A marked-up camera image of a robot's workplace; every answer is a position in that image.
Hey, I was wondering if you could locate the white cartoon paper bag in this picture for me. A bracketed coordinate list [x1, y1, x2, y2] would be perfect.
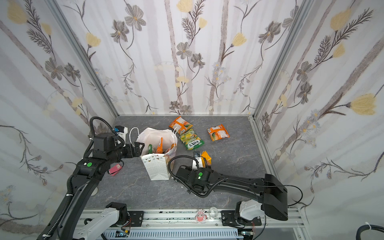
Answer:
[136, 128, 178, 181]

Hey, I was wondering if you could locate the orange chips packet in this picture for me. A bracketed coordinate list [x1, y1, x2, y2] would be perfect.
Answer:
[156, 137, 164, 154]

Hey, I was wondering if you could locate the green yellow candy packet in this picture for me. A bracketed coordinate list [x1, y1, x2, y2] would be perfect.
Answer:
[180, 129, 205, 151]

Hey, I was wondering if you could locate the yellow mango snack bag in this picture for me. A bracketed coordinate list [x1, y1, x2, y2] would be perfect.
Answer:
[201, 151, 212, 168]

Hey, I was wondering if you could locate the green snack packet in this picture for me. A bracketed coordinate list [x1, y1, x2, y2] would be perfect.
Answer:
[148, 144, 153, 154]

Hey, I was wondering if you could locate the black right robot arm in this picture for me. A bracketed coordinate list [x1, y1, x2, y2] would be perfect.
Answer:
[167, 155, 304, 222]

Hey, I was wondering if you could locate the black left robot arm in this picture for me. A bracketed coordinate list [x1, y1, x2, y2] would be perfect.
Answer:
[38, 117, 145, 240]

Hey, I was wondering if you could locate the pink eraser block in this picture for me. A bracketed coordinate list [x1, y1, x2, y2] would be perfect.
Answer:
[108, 164, 123, 176]

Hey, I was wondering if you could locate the orange mango snack packet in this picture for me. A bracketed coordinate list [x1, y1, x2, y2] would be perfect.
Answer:
[169, 117, 193, 135]

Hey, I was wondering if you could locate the orange white snack packet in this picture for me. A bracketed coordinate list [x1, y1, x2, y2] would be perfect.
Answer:
[208, 125, 230, 142]

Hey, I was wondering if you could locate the clear glass ornament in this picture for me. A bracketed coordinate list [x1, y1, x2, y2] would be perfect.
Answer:
[208, 207, 219, 220]

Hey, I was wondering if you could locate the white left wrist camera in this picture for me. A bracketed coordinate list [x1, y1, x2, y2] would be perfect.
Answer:
[114, 125, 128, 146]

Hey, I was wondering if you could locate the white vented cable duct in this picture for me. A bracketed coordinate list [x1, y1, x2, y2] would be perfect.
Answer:
[104, 229, 244, 240]

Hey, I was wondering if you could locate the black corrugated hose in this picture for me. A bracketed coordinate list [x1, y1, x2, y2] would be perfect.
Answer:
[355, 223, 384, 240]

